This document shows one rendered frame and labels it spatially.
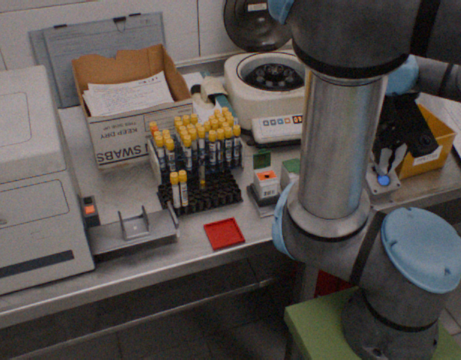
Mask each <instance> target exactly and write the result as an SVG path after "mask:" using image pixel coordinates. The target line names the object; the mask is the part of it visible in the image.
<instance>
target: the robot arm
mask: <svg viewBox="0 0 461 360"><path fill-rule="evenodd" d="M268 8H269V12H270V15H271V16H272V17H273V19H275V20H278V21H279V22H280V23H281V24H282V25H286V24H291V25H292V47H293V51H294V55H295V56H296V57H297V59H298V61H299V62H300V63H301V64H302V65H303V66H304V67H306V69H305V78H304V92H303V117H302V131H301V145H300V170H299V178H298V179H297V180H296V181H293V182H291V183H290V184H289V185H288V186H287V187H286V188H285V190H284V191H283V193H282V195H281V196H280V198H279V201H278V203H277V206H276V210H275V212H274V216H275V218H274V221H273V222H272V238H273V243H274V245H275V246H276V248H277V249H278V250H280V251H281V252H282V253H284V254H287V255H288V256H289V257H290V258H292V259H294V260H297V261H301V262H303V263H306V264H308V265H310V266H313V267H315V268H317V269H320V270H322V271H324V272H326V273H328V274H331V275H333V276H336V277H338V278H340V279H343V280H344V281H347V282H349V283H351V284H353V285H356V286H358V287H359V288H358V289H357V290H356V291H355V292H353V293H352V294H351V295H350V297H349V298H348V300H347V301H346V303H345V306H344V308H343V311H342V315H341V329H342V334H343V336H344V339H346V341H347V342H348V345H349V346H350V348H352V350H353V351H354V352H355V353H356V354H357V355H358V356H359V357H360V358H361V359H362V360H430V359H431V358H432V356H433V355H434V353H435V351H436V349H437V346H438V340H439V327H438V318H439V317H440V316H439V315H440V314H441V312H442V310H443V308H444V306H445V305H446V303H447V300H448V299H449V297H450V295H451V293H452V292H453V290H454V289H455V288H456V287H457V285H458V284H459V281H460V278H461V238H460V237H459V236H458V235H457V234H456V230H455V229H454V228H453V227H452V226H451V225H450V224H449V223H448V222H446V221H445V220H444V219H442V218H441V217H439V216H438V215H436V214H433V213H432V212H430V211H427V210H423V209H421V208H413V207H410V208H408V209H407V210H406V209H405V208H398V209H397V210H394V211H392V212H391V213H390V214H385V213H383V212H381V211H378V210H375V209H373V208H370V201H369V196H368V193H367V192H366V190H365V188H364V187H363V186H364V182H365V179H366V173H367V170H368V165H369V159H370V157H371V159H372V160H373V161H374V163H375V168H376V171H377V172H378V174H379V175H380V176H381V177H383V176H387V175H388V174H389V173H391V172H392V171H393V170H394V169H395V168H396V167H397V166H398V165H399V163H400V162H401V161H402V159H403V158H405V156H406V155H407V154H408V152H410V153H411V156H412V157H413V158H419V157H422V156H425V155H429V154H431V153H433V152H434V151H435V150H436V149H437V148H438V143H437V141H436V139H435V137H434V136H433V134H432V131H431V130H430V129H429V126H428V124H427V123H426V120H425V118H424V117H423V115H422V113H421V111H420V109H419V107H418V105H417V104H416V102H415V100H416V99H418V98H419V97H420V93H424V94H427V95H432V96H435V97H439V98H443V99H446V100H449V101H453V102H457V103H459V104H461V0H268ZM375 137H376V139H375Z"/></svg>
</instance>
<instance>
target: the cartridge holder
mask: <svg viewBox="0 0 461 360"><path fill-rule="evenodd" d="M246 190H247V192H248V194H249V196H250V198H251V200H252V202H253V204H254V206H255V208H256V210H257V212H258V214H259V216H260V218H262V217H266V216H269V215H274V212H275V210H276V206H277V203H278V201H279V198H280V196H281V194H280V193H278V195H275V196H269V197H265V198H260V197H259V196H258V193H257V191H256V190H255V187H254V186H253V183H251V184H250V185H249V186H246Z"/></svg>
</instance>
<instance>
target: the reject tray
mask: <svg viewBox="0 0 461 360"><path fill-rule="evenodd" d="M203 228H204V229H205V231H206V234H207V236H208V238H209V241H210V243H211V245H212V248H213V250H214V251H216V250H218V249H221V248H225V247H229V246H231V245H236V244H239V243H243V242H245V241H246V239H245V238H244V236H243V234H242V232H241V230H240V228H239V226H238V224H237V222H236V221H235V219H234V217H231V218H228V219H224V220H219V221H216V222H214V223H205V224H204V225H203Z"/></svg>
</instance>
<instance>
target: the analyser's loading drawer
mask: <svg viewBox="0 0 461 360"><path fill-rule="evenodd" d="M141 210H142V213H139V214H135V215H132V216H128V217H122V215H121V212H120V211H118V214H119V219H120V221H117V222H113V223H108V224H105V225H100V226H95V227H92V228H88V229H87V230H86V234H87V237H88V240H89V243H90V247H91V250H92V255H95V254H100V253H103V252H107V251H111V250H115V249H118V248H123V247H126V246H129V245H134V244H137V243H140V242H145V241H148V240H152V239H156V238H160V237H163V236H168V235H171V234H174V233H176V236H177V237H180V234H179V223H178V220H177V218H176V215H175V213H174V210H173V207H172V205H171V203H170V201H168V202H167V209H164V210H161V211H155V212H152V213H148V214H147V213H146V211H145V208H144V206H143V205H142V206H141ZM135 227H137V229H136V230H134V228H135Z"/></svg>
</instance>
